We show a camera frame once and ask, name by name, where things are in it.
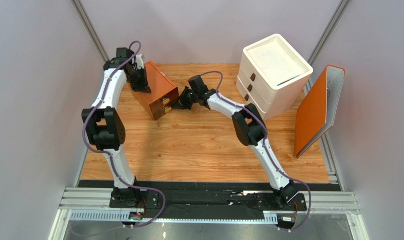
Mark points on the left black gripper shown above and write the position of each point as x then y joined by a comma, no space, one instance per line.
144,87

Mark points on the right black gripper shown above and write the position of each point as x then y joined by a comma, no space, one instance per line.
187,99

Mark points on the orange drawer box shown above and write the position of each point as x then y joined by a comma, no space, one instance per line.
164,92

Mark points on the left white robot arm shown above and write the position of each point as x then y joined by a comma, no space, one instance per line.
103,131

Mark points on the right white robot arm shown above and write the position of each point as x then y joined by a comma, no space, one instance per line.
249,128

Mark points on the white three-drawer cabinet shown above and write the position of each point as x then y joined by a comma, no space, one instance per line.
271,75

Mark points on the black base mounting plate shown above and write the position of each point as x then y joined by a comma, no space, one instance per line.
222,201

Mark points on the orange binder folder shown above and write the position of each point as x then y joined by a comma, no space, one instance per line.
316,113

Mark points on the aluminium frame rail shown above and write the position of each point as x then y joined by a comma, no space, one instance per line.
92,204

